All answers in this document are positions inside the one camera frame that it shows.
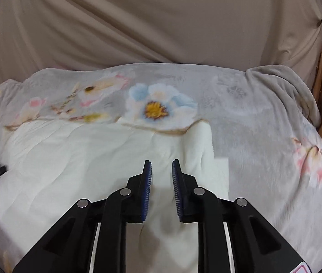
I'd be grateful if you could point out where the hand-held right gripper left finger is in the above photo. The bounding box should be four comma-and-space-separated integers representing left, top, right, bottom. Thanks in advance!
13, 159, 153, 273

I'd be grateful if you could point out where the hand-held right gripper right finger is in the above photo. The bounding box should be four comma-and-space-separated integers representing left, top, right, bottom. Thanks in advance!
172, 159, 307, 273

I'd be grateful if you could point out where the cream quilted jacket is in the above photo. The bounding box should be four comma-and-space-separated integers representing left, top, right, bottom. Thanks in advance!
0, 119, 230, 273

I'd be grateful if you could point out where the grey floral blanket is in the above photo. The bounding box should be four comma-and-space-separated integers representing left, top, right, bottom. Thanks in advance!
0, 64, 322, 273

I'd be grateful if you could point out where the beige backdrop sheet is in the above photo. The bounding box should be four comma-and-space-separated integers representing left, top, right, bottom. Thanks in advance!
0, 0, 322, 87

